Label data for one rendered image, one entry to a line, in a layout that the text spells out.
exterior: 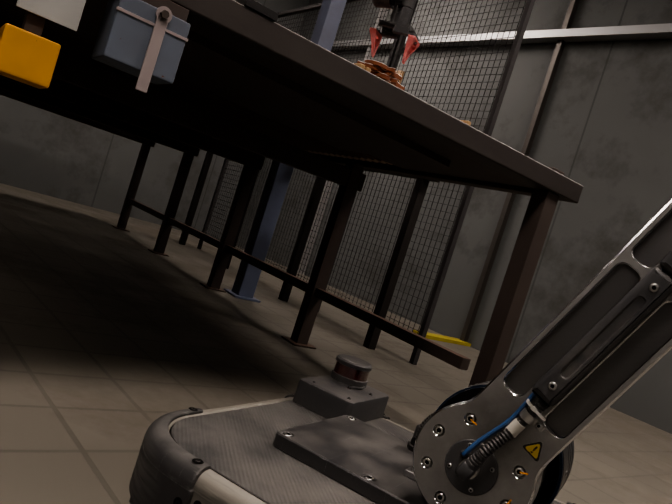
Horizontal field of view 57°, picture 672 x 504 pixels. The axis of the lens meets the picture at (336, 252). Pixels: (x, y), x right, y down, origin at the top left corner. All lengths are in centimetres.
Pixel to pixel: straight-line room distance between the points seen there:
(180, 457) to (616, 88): 449
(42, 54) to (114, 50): 12
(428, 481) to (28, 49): 93
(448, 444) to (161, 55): 87
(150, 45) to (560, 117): 411
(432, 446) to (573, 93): 448
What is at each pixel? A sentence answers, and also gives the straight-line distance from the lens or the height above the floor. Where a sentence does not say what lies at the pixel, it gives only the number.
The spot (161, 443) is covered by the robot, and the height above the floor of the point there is 24.
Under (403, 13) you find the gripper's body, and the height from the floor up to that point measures 119.
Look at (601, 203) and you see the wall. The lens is 468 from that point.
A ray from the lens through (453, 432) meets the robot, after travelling 75.
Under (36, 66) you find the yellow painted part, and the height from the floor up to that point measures 65.
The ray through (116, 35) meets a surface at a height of 75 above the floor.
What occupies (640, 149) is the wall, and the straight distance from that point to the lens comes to 469.
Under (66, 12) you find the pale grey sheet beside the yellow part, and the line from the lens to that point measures 126.
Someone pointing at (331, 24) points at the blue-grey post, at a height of 166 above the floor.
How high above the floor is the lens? 54
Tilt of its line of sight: 2 degrees down
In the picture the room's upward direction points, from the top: 18 degrees clockwise
